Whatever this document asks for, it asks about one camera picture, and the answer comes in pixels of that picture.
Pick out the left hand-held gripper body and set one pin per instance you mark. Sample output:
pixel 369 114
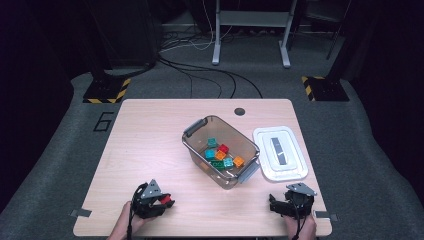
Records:
pixel 145 206

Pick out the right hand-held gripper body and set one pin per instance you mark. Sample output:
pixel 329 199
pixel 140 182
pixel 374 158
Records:
pixel 300 203

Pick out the red toy brick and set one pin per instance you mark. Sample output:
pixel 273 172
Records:
pixel 223 148
pixel 165 199

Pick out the orange toy brick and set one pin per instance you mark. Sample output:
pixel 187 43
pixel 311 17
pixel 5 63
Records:
pixel 220 155
pixel 238 161

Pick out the light turquoise toy brick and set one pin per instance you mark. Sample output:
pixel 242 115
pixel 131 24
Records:
pixel 228 162

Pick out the dark green toy brick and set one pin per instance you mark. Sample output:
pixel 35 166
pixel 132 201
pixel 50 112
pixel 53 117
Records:
pixel 217 164

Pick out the cyan blue toy brick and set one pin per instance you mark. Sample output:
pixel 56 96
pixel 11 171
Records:
pixel 209 153

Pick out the teal green toy brick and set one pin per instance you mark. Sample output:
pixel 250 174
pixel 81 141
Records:
pixel 212 142

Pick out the transparent brown storage box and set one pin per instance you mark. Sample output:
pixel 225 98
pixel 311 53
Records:
pixel 230 131

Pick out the person's left hand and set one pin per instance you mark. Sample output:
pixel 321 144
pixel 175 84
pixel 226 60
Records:
pixel 126 223

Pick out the person's right hand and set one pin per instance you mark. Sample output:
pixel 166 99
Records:
pixel 305 230

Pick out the grey tape strip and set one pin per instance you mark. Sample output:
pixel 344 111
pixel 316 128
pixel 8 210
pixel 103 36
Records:
pixel 80 212
pixel 325 215

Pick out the white box lid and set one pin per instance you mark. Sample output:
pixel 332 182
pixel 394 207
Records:
pixel 266 166

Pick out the striped black stand base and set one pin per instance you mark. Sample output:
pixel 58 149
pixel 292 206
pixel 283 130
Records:
pixel 103 90
pixel 328 90

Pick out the black tripod leg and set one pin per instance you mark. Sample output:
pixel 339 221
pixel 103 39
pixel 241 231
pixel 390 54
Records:
pixel 334 41

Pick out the white metal desk frame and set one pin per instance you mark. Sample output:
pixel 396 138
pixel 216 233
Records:
pixel 216 50

